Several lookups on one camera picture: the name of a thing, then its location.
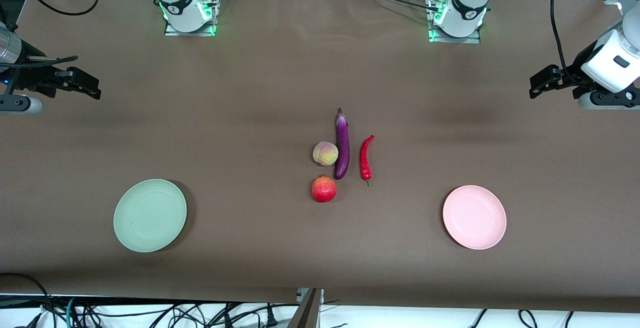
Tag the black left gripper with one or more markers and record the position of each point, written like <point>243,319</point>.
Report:
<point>573,72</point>

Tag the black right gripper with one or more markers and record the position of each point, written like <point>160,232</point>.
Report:
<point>31,77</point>

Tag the red chili pepper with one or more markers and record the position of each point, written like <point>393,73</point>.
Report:
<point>365,160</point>

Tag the purple eggplant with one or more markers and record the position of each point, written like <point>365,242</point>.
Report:
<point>342,153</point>

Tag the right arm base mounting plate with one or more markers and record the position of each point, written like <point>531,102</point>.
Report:
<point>172,32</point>

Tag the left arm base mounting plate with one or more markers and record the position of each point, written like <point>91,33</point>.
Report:
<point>440,39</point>

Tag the light green plate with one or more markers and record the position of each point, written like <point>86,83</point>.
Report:
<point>150,215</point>

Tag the pink plate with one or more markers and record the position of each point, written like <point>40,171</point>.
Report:
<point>474,217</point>

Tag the brown table cover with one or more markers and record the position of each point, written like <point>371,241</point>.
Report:
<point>250,93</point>

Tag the yellow pink peach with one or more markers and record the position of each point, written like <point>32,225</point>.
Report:
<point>325,153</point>

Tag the red pomegranate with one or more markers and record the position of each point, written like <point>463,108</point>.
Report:
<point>324,189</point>

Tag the small silver bracket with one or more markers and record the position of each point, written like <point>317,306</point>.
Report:
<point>301,294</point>

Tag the dark support post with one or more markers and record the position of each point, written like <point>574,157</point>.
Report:
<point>305,313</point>

